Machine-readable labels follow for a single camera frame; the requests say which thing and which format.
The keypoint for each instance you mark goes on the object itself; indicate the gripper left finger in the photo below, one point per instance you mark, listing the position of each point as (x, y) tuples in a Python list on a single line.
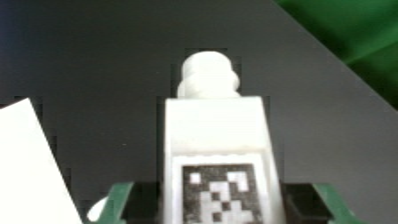
[(115, 210)]

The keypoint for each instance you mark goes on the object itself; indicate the white leg with tag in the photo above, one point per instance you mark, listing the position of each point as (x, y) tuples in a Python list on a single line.
[(220, 182)]

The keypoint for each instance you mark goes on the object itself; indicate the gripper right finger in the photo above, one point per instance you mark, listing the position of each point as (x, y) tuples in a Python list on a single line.
[(314, 205)]

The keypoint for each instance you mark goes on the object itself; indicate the white leg centre right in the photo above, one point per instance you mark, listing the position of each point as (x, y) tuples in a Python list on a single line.
[(35, 201)]

